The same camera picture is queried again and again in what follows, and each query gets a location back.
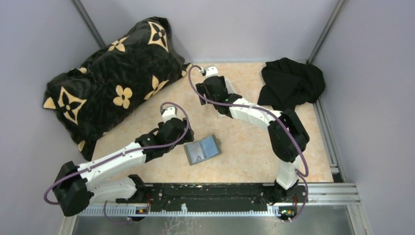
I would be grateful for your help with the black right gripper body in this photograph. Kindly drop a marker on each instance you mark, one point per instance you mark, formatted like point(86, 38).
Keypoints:
point(202, 89)

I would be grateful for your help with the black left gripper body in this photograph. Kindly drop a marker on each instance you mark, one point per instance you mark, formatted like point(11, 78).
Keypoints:
point(189, 139)

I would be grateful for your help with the silver grey card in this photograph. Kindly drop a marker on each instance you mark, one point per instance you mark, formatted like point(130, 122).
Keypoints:
point(195, 152)

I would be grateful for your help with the grey card holder wallet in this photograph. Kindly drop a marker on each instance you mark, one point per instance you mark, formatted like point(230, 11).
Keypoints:
point(211, 146)

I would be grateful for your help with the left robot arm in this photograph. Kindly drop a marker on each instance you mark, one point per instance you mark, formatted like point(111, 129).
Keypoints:
point(107, 172)

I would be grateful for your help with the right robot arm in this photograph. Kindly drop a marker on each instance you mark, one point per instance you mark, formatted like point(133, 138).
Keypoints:
point(286, 132)

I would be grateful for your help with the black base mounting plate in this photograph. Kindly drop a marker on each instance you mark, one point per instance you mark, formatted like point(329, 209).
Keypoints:
point(240, 197)

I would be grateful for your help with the black crumpled cloth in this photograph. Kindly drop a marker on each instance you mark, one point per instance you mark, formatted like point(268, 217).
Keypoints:
point(288, 83)

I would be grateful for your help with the black floral pillow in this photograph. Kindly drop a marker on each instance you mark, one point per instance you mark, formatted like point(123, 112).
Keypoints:
point(109, 85)

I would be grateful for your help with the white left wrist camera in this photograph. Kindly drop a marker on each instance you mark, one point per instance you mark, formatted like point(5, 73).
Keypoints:
point(169, 113)

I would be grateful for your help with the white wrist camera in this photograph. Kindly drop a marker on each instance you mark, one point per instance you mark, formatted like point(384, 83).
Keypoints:
point(169, 113)
point(210, 71)

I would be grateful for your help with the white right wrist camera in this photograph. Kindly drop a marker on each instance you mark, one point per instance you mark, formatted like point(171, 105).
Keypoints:
point(210, 71)

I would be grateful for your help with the white cable duct strip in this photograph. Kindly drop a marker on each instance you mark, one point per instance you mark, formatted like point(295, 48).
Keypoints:
point(133, 211)

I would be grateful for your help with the aluminium frame rail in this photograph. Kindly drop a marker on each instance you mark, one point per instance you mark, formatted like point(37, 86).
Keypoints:
point(318, 194)

